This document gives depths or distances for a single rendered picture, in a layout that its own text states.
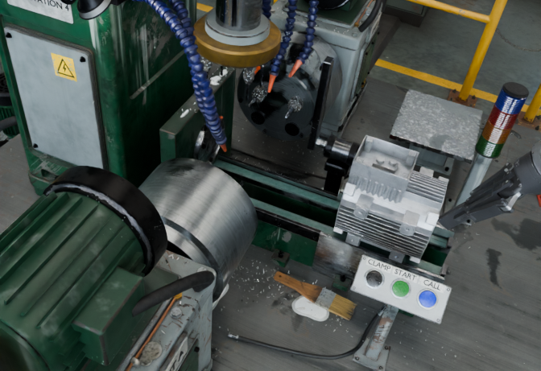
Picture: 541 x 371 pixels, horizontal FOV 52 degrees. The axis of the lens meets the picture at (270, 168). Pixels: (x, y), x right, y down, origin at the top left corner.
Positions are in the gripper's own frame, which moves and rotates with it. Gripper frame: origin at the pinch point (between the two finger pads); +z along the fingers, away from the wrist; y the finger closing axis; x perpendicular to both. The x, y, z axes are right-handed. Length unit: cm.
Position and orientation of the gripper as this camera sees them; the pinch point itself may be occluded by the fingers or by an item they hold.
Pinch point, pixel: (456, 216)
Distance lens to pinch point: 117.9
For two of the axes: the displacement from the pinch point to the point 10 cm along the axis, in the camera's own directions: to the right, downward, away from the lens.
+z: -5.4, 4.8, 6.9
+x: 7.5, 6.5, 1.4
